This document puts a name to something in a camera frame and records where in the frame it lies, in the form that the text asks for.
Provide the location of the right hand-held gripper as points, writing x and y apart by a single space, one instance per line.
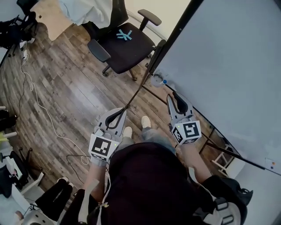
188 131

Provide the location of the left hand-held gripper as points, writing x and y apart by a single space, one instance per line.
103 147

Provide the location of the blue-capped white marker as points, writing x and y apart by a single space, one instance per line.
164 82

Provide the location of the person's right forearm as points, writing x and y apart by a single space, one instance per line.
195 162

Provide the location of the person's left forearm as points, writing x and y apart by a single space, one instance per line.
96 178

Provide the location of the person's left white shoe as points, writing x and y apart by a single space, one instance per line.
127 132

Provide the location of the person's white shoe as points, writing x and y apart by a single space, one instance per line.
127 132
146 122

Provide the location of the person's right white shoe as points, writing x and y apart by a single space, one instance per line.
146 122

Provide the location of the person's blue jeans legs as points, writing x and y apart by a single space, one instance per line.
153 137

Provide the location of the large whiteboard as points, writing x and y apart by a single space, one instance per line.
230 66

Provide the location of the small white step stool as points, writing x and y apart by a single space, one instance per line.
222 160

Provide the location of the black office chair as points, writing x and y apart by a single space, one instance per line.
125 48

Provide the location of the person's black top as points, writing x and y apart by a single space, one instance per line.
149 186

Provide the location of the teal tape cross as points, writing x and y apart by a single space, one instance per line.
124 35

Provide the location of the white power strip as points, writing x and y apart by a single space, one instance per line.
25 54

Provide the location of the black and white backpack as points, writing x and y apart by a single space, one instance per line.
221 206

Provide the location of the white cloth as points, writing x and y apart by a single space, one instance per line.
87 11

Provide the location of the black and white machine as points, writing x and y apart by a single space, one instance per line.
12 169

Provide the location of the light wooden desk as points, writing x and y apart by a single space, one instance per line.
52 19

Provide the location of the grey round helmet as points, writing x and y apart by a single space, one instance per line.
36 218

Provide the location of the black equipment with stand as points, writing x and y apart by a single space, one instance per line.
15 30

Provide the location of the black whiteboard stand frame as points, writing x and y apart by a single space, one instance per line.
208 140

